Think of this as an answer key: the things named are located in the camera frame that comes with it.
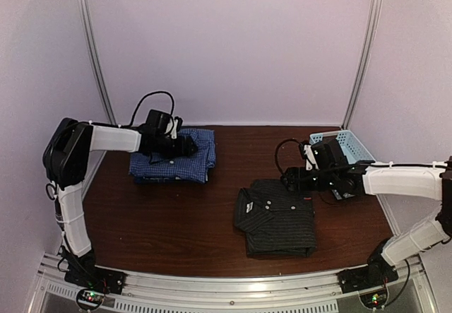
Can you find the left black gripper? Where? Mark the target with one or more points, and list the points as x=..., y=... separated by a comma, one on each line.
x=180, y=151

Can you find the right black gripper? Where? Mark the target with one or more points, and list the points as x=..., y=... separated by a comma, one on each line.
x=292, y=173

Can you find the blue checked shirt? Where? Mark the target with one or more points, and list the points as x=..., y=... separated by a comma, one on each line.
x=196, y=166

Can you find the black pinstriped long sleeve shirt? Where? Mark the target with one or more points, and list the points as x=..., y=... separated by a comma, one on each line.
x=274, y=220

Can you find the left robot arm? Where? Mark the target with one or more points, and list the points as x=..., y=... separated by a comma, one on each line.
x=66, y=157

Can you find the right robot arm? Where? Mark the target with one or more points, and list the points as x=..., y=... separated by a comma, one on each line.
x=428, y=181

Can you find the light blue perforated plastic basket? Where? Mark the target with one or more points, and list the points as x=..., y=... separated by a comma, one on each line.
x=351, y=146

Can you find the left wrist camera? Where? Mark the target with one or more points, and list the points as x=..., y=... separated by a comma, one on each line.
x=174, y=126

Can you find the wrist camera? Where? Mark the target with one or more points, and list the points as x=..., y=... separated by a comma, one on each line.
x=308, y=155
x=174, y=126

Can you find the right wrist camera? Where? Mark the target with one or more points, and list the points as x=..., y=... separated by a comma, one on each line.
x=308, y=155

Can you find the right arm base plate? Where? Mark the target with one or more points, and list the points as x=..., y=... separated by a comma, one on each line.
x=370, y=282

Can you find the aluminium front rail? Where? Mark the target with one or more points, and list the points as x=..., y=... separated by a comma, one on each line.
x=308, y=292

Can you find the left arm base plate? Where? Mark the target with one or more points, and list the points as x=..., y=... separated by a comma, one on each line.
x=93, y=291

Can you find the left aluminium corner post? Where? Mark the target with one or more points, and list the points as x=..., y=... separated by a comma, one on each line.
x=95, y=60

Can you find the aluminium corner post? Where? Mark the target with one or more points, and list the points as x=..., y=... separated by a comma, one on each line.
x=95, y=60
x=364, y=59

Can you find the right aluminium corner post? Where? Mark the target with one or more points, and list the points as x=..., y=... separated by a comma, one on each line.
x=364, y=59

